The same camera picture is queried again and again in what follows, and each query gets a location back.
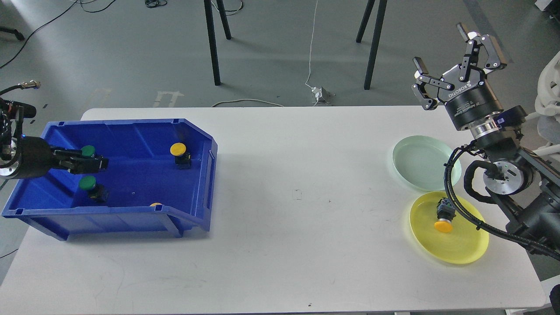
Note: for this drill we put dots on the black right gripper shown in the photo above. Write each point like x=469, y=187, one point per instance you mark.
x=464, y=89

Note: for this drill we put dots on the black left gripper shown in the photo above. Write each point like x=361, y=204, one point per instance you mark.
x=36, y=159

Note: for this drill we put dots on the green push button back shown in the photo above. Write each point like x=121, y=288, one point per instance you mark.
x=88, y=151

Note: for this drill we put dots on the green push button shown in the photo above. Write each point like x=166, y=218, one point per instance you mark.
x=88, y=151
x=95, y=190

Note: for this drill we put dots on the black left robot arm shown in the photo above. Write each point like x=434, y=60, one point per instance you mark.
x=12, y=118

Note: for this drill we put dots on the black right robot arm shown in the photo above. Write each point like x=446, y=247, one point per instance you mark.
x=523, y=185

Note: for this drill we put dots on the green push button front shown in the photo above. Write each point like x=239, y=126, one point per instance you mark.
x=95, y=190

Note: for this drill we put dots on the light green plate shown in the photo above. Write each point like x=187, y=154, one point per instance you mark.
x=419, y=162

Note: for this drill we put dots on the yellow push button back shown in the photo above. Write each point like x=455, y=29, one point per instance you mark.
x=182, y=156

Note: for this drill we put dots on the white office chair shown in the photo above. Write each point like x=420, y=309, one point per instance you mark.
x=547, y=108

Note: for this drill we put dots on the blue plastic bin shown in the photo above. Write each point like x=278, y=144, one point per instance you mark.
x=141, y=171

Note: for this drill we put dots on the black right stand legs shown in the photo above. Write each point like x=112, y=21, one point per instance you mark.
x=379, y=21

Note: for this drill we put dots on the black stand legs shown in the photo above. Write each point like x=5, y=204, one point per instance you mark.
x=379, y=21
x=212, y=36

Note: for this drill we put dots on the white power plug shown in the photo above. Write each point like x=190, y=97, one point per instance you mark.
x=322, y=96

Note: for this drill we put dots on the black left stand legs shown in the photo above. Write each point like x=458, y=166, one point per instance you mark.
x=212, y=36

